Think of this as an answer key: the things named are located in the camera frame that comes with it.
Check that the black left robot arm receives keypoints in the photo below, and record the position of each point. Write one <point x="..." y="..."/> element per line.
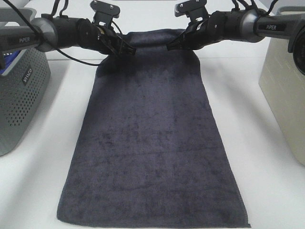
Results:
<point x="59" y="33"/>

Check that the blue cloth in basket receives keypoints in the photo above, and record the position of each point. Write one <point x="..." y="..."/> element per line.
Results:
<point x="6" y="60"/>

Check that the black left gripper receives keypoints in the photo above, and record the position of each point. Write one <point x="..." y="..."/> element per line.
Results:
<point x="103" y="40"/>

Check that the grey perforated plastic basket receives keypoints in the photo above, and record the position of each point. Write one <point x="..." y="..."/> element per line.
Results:
<point x="22" y="86"/>

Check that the beige basket with grey rim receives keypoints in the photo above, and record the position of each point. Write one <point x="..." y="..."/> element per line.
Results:
<point x="283" y="86"/>

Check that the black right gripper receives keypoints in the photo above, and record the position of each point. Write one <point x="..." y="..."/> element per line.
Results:
<point x="202" y="33"/>

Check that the dark grey towel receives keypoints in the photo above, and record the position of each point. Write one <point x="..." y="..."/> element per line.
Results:
<point x="149" y="153"/>

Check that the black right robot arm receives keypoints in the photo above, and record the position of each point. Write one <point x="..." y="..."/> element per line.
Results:
<point x="245" y="26"/>

